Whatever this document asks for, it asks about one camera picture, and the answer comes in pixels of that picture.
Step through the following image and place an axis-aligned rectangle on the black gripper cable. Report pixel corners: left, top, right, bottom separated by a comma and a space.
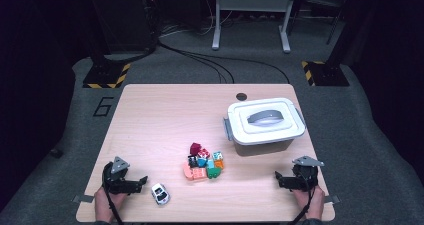
103, 181, 125, 225
288, 176, 317, 225

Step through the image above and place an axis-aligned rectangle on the pink toy block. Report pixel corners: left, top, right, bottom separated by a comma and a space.
182, 161, 194, 181

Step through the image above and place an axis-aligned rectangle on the salmon toy block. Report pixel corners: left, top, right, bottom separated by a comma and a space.
191, 167, 208, 183

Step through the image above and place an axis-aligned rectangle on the green toy block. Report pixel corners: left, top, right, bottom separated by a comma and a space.
206, 167, 222, 180

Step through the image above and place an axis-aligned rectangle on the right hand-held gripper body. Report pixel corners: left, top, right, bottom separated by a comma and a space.
291, 155, 325, 191

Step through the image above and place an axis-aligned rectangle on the transparent brown storage box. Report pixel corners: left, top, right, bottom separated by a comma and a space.
222, 116, 307, 158

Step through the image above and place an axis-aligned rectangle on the white toy car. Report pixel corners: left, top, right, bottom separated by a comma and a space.
151, 183, 171, 207

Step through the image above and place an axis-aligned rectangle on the black stand with striped base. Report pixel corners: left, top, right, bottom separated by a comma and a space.
301, 0, 354, 87
82, 34, 132, 89

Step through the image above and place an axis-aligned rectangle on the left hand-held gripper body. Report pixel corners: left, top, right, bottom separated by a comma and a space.
102, 156, 134, 195

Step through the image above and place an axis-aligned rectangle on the person's left hand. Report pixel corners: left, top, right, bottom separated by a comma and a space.
94, 186, 129, 222

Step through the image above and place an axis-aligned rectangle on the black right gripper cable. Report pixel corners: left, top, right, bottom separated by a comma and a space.
288, 176, 317, 225

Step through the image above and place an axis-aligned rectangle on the white metal desk frame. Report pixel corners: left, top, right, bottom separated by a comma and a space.
211, 0, 299, 54

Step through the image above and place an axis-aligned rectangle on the person's right hand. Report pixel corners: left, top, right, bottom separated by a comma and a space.
293, 184, 326, 220

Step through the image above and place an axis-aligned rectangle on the white lid with grey handle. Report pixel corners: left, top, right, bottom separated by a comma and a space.
227, 97, 307, 146

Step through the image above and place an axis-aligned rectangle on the black equipment cabinet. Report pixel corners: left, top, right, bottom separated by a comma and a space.
89, 0, 158, 53

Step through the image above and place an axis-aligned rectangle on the black floor cable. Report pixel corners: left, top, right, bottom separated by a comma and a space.
159, 42, 291, 85
159, 42, 235, 85

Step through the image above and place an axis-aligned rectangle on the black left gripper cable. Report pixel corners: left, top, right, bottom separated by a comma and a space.
103, 181, 125, 225

